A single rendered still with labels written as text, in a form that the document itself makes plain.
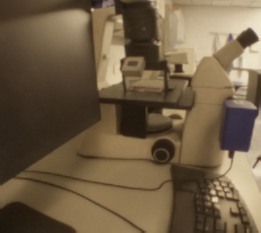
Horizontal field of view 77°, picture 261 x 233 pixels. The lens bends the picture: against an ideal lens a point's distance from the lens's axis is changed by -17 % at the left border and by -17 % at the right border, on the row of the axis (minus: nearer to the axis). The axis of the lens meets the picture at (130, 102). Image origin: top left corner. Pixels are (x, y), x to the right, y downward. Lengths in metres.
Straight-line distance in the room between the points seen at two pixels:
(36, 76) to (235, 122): 0.34
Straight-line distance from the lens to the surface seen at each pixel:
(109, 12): 0.61
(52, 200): 0.46
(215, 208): 0.41
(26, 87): 0.24
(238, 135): 0.39
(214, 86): 0.48
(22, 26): 0.24
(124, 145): 0.56
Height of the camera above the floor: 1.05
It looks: 14 degrees down
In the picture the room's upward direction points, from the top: 1 degrees counter-clockwise
